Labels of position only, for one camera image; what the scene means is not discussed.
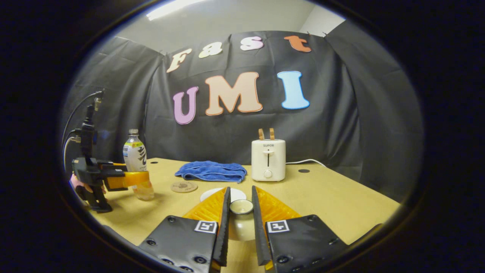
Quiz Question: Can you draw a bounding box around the round brown coaster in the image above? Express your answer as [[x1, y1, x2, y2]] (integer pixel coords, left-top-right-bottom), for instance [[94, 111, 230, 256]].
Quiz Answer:
[[171, 181, 198, 193]]

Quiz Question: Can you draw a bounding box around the cream teacup lid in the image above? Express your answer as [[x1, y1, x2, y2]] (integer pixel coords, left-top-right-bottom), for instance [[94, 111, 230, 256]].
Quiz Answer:
[[228, 199, 255, 242]]

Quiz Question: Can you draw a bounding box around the blue folded towel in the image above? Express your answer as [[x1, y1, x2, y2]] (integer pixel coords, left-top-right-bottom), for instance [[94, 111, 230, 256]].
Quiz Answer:
[[175, 161, 247, 184]]

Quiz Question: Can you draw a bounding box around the clear plastic water bottle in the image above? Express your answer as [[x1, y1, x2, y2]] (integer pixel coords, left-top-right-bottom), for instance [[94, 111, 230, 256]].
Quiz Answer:
[[123, 129, 155, 201]]

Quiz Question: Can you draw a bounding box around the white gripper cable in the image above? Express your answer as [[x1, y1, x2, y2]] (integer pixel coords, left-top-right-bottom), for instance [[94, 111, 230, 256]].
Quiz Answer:
[[63, 136, 82, 169]]

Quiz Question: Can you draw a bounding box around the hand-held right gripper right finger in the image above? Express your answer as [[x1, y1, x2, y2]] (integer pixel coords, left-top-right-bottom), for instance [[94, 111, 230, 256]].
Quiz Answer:
[[251, 185, 349, 273]]

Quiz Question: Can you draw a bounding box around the white toaster power cable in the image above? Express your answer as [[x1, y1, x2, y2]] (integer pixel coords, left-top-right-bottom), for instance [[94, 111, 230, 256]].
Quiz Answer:
[[285, 159, 326, 168]]

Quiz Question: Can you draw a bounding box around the cream ceramic teacup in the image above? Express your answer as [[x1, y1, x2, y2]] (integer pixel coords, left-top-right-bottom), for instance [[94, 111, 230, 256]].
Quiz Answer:
[[200, 188, 247, 202]]

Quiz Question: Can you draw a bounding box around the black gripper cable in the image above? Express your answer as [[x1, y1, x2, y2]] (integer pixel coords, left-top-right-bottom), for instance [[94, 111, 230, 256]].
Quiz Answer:
[[62, 91, 103, 150]]

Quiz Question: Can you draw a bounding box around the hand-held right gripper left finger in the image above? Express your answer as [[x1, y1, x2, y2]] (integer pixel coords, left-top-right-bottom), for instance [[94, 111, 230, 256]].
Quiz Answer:
[[138, 187, 232, 273]]

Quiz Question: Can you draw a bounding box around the black backdrop cloth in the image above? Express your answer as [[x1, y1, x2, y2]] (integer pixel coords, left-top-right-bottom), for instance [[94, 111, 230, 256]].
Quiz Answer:
[[61, 20, 424, 203]]

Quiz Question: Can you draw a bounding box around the white toaster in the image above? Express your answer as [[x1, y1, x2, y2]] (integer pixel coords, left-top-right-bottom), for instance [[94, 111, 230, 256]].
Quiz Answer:
[[251, 139, 286, 182]]

